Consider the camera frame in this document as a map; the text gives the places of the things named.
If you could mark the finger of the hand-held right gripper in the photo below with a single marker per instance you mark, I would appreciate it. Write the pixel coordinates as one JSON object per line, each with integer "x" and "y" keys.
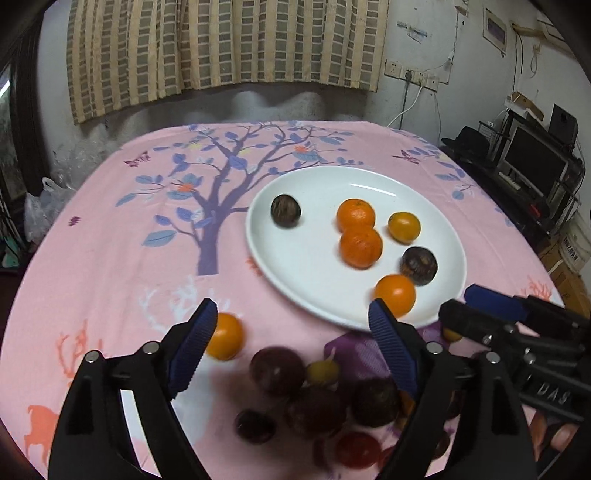
{"x": 496, "y": 302}
{"x": 466, "y": 318}

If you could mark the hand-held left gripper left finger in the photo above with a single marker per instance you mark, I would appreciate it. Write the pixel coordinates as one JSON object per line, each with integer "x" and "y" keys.
{"x": 194, "y": 350}

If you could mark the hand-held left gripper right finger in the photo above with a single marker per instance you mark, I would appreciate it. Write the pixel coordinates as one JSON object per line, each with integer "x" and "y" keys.
{"x": 395, "y": 348}

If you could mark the smooth orange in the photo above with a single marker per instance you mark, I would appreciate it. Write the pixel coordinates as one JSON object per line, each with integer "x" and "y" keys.
{"x": 397, "y": 290}
{"x": 227, "y": 337}

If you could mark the orange tangerine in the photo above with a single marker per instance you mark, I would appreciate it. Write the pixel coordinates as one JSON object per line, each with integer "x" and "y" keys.
{"x": 355, "y": 213}
{"x": 407, "y": 406}
{"x": 361, "y": 248}

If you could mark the red-purple plum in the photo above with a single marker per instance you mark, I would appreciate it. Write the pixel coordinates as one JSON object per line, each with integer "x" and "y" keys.
{"x": 277, "y": 370}

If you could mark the small dark purple plum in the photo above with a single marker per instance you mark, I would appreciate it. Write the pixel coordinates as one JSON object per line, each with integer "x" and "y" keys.
{"x": 255, "y": 425}

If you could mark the large dark purple plum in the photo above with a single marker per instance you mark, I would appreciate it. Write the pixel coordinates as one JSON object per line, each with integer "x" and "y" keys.
{"x": 315, "y": 411}

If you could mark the red tomato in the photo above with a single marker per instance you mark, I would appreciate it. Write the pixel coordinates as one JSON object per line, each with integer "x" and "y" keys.
{"x": 357, "y": 450}

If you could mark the small yellow-orange fruit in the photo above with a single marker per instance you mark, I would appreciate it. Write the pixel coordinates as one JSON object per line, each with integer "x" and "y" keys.
{"x": 404, "y": 227}

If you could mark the white oval plate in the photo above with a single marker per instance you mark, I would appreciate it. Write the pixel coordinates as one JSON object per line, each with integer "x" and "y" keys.
{"x": 314, "y": 258}

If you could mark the person's right hand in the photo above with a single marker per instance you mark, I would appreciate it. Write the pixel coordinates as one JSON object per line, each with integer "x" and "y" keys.
{"x": 561, "y": 436}

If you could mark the pink printed tablecloth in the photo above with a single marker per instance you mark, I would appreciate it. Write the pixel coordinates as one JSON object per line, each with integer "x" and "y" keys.
{"x": 138, "y": 286}

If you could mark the cardboard box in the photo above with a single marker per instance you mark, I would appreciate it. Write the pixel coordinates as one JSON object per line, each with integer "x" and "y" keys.
{"x": 572, "y": 249}

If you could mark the black computer monitor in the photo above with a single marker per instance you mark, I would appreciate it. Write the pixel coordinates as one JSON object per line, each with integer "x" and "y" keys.
{"x": 535, "y": 157}

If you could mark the black hat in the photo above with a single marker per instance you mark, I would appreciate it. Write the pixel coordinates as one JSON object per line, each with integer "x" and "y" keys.
{"x": 466, "y": 141}

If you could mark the black speaker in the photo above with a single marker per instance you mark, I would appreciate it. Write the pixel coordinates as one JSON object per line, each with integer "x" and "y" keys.
{"x": 562, "y": 122}

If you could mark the flat cardboard tray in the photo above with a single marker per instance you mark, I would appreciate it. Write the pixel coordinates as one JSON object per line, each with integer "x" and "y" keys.
{"x": 524, "y": 104}

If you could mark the clear plastic bag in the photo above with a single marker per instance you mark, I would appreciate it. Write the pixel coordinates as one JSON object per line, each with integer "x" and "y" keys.
{"x": 44, "y": 207}

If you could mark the white power strip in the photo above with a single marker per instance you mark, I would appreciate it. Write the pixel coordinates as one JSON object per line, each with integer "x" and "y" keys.
{"x": 421, "y": 79}

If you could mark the checked beige curtain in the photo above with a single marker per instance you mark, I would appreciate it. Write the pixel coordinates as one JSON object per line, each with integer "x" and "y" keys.
{"x": 231, "y": 41}

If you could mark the white wall socket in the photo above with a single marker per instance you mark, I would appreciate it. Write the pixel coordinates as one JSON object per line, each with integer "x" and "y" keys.
{"x": 392, "y": 68}

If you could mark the white wall box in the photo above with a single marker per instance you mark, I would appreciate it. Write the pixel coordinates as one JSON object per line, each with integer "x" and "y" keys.
{"x": 496, "y": 27}

